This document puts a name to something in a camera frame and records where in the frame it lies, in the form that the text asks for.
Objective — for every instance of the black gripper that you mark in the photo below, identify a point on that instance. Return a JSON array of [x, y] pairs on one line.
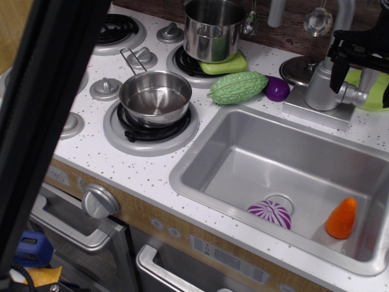
[[368, 48]]

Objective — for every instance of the silver faucet lever handle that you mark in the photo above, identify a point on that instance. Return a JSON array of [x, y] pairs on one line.
[[367, 80]]

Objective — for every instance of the lime green plate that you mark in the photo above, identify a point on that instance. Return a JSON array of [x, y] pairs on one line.
[[375, 98]]

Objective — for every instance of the silver toy faucet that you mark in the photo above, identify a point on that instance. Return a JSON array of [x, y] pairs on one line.
[[318, 103]]

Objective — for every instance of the steel lid near faucet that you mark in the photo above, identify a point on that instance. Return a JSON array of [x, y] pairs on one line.
[[299, 70]]

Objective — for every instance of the hanging clear ladle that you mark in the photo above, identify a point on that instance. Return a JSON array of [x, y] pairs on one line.
[[318, 21]]

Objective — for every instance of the purple eggplant toy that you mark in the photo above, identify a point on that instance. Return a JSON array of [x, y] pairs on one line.
[[277, 90]]

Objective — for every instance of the hanging steel spoon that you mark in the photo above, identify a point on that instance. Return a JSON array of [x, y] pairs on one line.
[[250, 24]]

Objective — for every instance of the green bitter melon toy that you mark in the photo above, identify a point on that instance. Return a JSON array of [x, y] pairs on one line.
[[237, 87]]

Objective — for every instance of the orange carrot toy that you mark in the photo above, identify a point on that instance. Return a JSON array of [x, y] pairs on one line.
[[341, 221]]

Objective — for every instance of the grey toy sink basin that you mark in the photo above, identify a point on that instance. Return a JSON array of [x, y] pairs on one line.
[[244, 156]]

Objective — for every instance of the purple white striped toy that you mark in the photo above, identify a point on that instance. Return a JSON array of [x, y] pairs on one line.
[[272, 212]]

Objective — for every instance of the tall steel stock pot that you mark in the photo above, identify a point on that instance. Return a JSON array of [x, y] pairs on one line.
[[211, 33]]

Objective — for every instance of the back right stove burner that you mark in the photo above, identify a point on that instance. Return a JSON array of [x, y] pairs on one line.
[[178, 61]]

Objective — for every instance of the stove burner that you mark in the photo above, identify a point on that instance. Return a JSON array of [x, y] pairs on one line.
[[83, 82], [178, 61], [134, 139], [118, 32]]

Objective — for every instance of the grey stove knob back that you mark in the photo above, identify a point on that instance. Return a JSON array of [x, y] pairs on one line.
[[170, 34]]

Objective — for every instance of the grey stove knob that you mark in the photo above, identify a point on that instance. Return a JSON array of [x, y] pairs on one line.
[[72, 127], [142, 59], [170, 34], [106, 89]]

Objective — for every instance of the small steel saucepan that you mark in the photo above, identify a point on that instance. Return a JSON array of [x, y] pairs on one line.
[[155, 98]]

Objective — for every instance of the grey stove knob middle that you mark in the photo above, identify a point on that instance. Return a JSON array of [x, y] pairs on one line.
[[142, 59]]

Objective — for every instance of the front right stove burner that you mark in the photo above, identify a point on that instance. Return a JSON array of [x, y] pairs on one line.
[[134, 139]]

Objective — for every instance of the back left stove burner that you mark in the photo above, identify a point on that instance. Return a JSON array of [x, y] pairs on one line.
[[118, 32]]

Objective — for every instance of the grey stove knob left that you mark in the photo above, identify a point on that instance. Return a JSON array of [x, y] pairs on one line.
[[106, 89]]

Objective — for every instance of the front left stove burner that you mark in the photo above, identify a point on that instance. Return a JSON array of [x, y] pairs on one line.
[[83, 82]]

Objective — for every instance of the silver oven dial knob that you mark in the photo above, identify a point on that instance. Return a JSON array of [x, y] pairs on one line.
[[98, 203]]

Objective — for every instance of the grey stove knob front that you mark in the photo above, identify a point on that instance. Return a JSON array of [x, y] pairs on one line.
[[72, 127]]

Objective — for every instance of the blue clamp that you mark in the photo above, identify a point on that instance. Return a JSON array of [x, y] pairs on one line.
[[34, 250]]

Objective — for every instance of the yellow tape piece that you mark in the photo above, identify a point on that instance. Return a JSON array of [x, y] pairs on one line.
[[44, 276]]

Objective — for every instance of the silver dishwasher door handle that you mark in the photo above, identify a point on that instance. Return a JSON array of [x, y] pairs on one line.
[[158, 274]]

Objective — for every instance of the silver oven door handle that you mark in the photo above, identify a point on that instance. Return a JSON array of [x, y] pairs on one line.
[[65, 217]]

